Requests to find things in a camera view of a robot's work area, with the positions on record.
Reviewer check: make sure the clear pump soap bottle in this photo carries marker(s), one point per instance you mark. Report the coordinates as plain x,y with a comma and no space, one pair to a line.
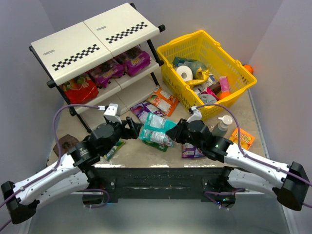
222,127

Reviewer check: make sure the green lime candy bag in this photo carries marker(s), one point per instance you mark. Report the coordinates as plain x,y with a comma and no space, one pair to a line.
113,151

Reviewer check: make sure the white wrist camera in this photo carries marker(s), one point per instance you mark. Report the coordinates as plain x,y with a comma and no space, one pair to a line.
111,113
195,114

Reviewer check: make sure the orange ball behind basket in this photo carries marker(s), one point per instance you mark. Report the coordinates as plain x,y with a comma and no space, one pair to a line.
249,68

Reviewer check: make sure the teal candy bag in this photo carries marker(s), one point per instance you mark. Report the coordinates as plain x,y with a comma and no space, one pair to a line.
155,128

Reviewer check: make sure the pink box in basket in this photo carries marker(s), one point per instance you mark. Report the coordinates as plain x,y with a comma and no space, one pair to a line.
224,84

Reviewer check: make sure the purple candy bag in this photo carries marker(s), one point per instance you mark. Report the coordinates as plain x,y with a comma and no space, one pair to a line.
191,152
142,110

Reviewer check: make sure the green brown round tin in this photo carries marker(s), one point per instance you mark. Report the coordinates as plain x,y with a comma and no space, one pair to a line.
66,142

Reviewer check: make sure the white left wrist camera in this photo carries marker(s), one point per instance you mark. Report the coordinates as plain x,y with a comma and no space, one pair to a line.
111,113

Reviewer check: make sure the green fruit candy bag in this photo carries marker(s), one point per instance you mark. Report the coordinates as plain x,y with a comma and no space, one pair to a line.
157,146

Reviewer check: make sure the yellow plastic shopping basket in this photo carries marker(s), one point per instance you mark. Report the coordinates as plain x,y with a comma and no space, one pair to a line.
201,47

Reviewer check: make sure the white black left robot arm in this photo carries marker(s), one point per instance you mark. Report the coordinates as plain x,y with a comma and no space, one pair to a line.
72,172

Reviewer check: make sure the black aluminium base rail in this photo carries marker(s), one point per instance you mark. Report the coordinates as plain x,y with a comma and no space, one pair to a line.
204,184

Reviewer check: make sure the cream black tiered shelf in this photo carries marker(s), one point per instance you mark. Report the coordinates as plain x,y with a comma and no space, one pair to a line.
72,51

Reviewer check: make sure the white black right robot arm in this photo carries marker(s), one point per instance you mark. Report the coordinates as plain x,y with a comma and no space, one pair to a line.
289,183

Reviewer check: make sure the magenta grape candy bag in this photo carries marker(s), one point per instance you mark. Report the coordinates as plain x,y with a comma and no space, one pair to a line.
133,60

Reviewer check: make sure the white toilet paper roll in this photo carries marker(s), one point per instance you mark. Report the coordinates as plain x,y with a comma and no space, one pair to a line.
184,72

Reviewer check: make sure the orange sponge box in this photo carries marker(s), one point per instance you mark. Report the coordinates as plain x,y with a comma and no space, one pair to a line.
246,139

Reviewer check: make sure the red fruit candy bag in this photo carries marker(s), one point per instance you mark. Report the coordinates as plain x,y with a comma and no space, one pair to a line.
80,89

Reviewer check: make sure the orange candy bag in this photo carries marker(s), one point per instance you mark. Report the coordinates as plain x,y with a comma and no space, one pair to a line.
163,101

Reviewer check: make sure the orange fruit in basket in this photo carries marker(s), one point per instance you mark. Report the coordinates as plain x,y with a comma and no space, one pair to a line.
224,95

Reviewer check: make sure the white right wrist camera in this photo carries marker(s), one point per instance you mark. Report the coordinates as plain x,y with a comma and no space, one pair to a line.
195,114

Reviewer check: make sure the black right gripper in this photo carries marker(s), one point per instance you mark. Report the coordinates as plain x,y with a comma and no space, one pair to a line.
180,130

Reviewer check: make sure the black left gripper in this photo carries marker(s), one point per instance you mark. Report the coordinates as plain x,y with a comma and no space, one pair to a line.
127,127

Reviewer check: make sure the gold foil bag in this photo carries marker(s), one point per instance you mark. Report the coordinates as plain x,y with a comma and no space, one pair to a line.
201,76

